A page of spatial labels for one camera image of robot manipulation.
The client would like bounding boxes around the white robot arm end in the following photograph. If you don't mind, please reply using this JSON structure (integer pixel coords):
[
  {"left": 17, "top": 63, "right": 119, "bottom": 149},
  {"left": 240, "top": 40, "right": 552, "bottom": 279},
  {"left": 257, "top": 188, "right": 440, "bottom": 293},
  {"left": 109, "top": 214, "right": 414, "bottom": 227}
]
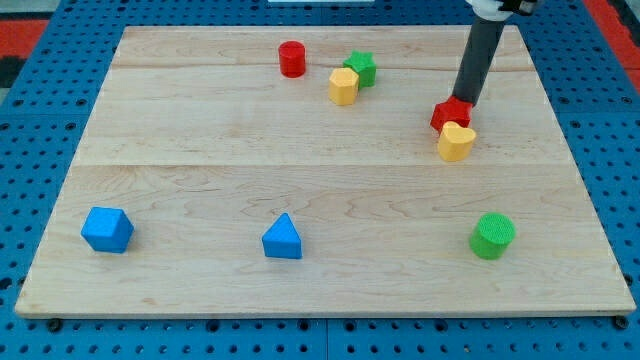
[{"left": 465, "top": 0, "right": 544, "bottom": 22}]

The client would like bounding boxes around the blue cube block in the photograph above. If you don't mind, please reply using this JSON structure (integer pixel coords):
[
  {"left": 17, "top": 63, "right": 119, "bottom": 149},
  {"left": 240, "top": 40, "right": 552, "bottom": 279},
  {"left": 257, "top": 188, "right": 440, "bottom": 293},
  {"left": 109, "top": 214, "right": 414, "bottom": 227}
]
[{"left": 81, "top": 207, "right": 134, "bottom": 253}]

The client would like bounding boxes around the blue triangle block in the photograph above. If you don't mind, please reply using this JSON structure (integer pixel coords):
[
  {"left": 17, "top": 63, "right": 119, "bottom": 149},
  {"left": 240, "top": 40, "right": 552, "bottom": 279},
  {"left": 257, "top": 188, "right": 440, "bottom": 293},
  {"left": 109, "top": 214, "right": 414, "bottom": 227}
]
[{"left": 261, "top": 213, "right": 302, "bottom": 259}]

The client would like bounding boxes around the yellow hexagon block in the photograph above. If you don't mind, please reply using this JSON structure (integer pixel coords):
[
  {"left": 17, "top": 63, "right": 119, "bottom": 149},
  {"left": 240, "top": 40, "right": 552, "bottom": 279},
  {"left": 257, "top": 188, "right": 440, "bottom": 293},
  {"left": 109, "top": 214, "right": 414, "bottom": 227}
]
[{"left": 328, "top": 68, "right": 359, "bottom": 106}]

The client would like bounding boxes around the wooden board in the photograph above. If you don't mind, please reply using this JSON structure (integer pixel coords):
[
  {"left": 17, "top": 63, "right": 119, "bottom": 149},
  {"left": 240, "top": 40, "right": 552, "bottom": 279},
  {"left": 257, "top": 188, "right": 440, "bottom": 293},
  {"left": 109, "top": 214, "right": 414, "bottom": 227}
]
[{"left": 15, "top": 26, "right": 636, "bottom": 319}]

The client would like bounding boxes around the green star block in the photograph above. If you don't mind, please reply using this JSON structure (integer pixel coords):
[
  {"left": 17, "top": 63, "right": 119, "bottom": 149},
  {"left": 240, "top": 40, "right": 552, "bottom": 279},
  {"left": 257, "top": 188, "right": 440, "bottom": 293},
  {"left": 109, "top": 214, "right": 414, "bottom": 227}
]
[{"left": 343, "top": 50, "right": 377, "bottom": 88}]

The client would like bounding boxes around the red cylinder block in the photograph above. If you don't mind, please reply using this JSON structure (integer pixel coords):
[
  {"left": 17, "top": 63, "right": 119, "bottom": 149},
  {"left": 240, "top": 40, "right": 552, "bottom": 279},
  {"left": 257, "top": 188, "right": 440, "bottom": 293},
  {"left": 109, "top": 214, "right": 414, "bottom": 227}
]
[{"left": 278, "top": 41, "right": 306, "bottom": 78}]

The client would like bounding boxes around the yellow heart block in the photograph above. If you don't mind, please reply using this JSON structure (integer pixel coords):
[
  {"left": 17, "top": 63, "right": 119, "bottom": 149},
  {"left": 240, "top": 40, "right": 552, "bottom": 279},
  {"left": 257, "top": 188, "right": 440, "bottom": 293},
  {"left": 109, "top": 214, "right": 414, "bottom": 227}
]
[{"left": 437, "top": 121, "right": 477, "bottom": 162}]

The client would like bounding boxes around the red pentagon block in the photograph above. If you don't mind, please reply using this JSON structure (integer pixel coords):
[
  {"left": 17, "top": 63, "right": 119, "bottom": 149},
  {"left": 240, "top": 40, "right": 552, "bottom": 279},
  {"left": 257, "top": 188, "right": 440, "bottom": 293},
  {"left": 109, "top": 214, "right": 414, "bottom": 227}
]
[{"left": 430, "top": 95, "right": 473, "bottom": 133}]

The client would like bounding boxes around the green cylinder block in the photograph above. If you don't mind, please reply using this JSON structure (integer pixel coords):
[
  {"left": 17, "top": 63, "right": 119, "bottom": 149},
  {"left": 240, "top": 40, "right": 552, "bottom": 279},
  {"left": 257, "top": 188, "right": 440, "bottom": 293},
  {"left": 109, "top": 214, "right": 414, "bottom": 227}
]
[{"left": 469, "top": 212, "right": 516, "bottom": 260}]

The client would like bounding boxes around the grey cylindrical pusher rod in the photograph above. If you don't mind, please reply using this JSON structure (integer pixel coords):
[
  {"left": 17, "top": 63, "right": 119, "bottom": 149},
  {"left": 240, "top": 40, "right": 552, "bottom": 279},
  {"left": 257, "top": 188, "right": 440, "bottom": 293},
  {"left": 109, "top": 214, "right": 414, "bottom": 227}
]
[{"left": 452, "top": 16, "right": 505, "bottom": 106}]

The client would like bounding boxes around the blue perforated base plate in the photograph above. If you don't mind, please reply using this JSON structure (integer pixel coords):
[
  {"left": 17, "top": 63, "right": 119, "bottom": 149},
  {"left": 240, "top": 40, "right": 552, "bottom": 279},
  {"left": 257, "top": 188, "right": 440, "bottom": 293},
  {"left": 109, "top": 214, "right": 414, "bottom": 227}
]
[{"left": 1, "top": 0, "right": 639, "bottom": 359}]

